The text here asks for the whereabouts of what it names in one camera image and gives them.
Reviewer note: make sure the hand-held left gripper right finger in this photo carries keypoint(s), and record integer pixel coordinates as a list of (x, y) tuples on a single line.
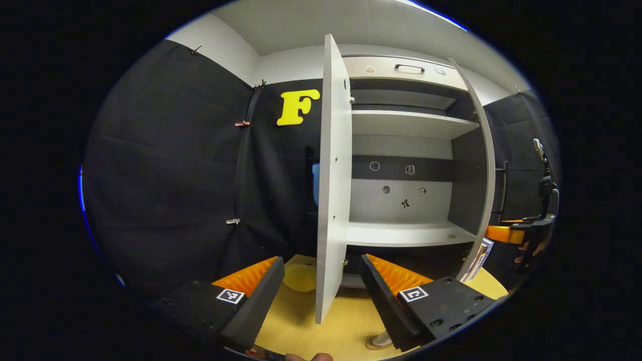
[(383, 301)]

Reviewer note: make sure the pale yellow round object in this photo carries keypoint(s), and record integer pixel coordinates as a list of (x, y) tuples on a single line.
[(300, 278)]

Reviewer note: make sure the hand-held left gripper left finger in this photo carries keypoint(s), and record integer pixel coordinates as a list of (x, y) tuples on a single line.
[(256, 306)]

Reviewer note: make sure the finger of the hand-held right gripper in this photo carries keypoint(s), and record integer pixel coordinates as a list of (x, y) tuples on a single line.
[(501, 234)]

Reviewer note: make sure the white cabinet door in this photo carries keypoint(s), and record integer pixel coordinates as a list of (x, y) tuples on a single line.
[(488, 175), (331, 200)]

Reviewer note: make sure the upright paperback book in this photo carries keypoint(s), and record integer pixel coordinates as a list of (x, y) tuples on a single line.
[(485, 250), (474, 265)]

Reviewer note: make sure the round wooden coaster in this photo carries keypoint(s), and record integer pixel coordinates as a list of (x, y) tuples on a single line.
[(371, 346)]

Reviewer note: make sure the white cabinet shelf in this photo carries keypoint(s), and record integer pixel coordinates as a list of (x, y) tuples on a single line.
[(401, 123), (396, 234)]

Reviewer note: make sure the black metal frame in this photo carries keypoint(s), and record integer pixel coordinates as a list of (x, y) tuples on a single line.
[(504, 190)]

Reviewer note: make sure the grey cabinet drawer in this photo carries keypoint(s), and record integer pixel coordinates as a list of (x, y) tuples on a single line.
[(386, 72)]

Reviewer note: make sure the grey and white cabinet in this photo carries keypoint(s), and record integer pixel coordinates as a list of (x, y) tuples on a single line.
[(401, 145)]

